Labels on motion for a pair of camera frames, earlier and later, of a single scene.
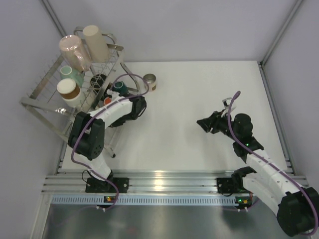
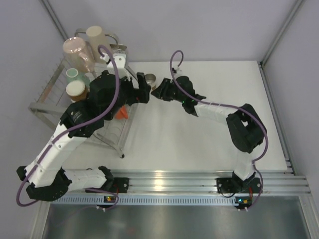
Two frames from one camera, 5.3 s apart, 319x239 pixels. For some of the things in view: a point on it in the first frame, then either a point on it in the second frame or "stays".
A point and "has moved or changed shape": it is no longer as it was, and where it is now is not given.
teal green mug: x=66 y=71 has moved or changed shape
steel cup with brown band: x=151 y=79 stays
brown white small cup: x=71 y=92 has moved or changed shape
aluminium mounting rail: x=142 y=181 stays
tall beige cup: x=98 y=49 has moved or changed shape
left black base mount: x=94 y=184 stays
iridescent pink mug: x=73 y=48 has moved or changed shape
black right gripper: x=214 y=121 -> x=161 y=92
